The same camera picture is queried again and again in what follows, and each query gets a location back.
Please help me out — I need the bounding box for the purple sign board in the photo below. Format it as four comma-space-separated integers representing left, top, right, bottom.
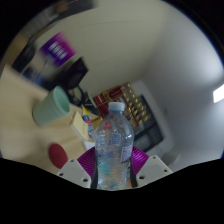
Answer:
39, 32, 77, 67

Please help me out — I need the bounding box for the black office chair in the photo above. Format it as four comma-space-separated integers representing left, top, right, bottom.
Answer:
64, 57, 89, 91

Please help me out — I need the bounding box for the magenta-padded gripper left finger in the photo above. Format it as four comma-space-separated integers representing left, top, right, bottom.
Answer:
57, 146, 99, 190

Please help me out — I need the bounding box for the ceiling light strip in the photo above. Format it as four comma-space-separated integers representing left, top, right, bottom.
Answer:
212, 83, 224, 104

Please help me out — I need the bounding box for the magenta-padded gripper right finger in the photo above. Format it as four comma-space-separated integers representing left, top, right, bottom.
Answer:
128, 145, 174, 189

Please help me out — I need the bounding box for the cream notepad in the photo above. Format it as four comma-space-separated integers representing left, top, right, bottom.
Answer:
69, 110, 96, 144

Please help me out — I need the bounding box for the wooden shelf unit with trophies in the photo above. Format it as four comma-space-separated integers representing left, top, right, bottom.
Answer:
93, 83, 153, 131

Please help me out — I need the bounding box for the black framed glass door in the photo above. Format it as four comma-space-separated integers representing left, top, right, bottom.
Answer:
133, 94, 168, 151

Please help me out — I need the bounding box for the clear plastic water bottle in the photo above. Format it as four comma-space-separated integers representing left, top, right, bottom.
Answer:
93, 101, 136, 191

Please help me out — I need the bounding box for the mint green cup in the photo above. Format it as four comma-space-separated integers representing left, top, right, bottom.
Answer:
32, 85, 72, 128

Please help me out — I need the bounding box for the flat round red coaster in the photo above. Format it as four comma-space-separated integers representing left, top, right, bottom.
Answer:
47, 142, 69, 170

